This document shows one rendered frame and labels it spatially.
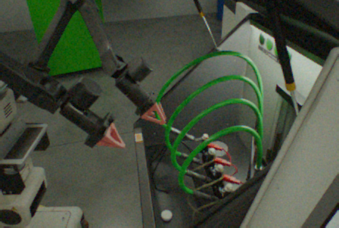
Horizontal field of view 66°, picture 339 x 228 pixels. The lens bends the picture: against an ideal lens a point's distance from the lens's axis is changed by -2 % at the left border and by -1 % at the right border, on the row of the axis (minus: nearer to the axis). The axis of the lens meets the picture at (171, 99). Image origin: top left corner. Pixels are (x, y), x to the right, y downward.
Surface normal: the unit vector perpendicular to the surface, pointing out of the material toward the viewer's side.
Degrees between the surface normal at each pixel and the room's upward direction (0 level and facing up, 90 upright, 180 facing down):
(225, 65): 90
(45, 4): 90
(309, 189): 76
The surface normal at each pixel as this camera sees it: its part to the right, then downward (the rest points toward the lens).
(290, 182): -0.96, -0.11
